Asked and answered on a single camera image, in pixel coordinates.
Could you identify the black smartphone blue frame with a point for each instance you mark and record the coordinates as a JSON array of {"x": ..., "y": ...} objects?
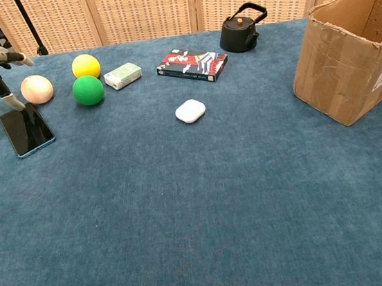
[{"x": 27, "y": 131}]

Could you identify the green foam ball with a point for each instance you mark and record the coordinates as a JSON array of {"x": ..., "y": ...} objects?
[{"x": 88, "y": 90}]

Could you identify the black cast iron teapot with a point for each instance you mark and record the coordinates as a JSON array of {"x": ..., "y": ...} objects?
[{"x": 235, "y": 36}]

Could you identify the black tripod stand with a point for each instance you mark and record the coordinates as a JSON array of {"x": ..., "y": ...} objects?
[{"x": 28, "y": 23}]

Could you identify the woven wooden folding screen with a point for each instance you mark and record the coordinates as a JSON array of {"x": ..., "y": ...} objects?
[{"x": 143, "y": 9}]

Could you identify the blue table cloth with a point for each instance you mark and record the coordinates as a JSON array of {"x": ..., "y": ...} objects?
[{"x": 184, "y": 203}]

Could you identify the brown cardboard box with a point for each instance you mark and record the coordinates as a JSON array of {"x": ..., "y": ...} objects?
[{"x": 336, "y": 73}]

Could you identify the white earbuds case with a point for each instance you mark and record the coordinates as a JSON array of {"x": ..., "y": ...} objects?
[{"x": 190, "y": 111}]

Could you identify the peach foam ball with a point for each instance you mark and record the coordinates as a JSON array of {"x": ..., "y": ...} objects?
[{"x": 38, "y": 89}]

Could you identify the yellow foam ball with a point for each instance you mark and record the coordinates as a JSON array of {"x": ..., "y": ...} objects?
[{"x": 86, "y": 66}]

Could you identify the dark red-patterned book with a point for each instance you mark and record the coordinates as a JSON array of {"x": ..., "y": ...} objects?
[{"x": 192, "y": 64}]

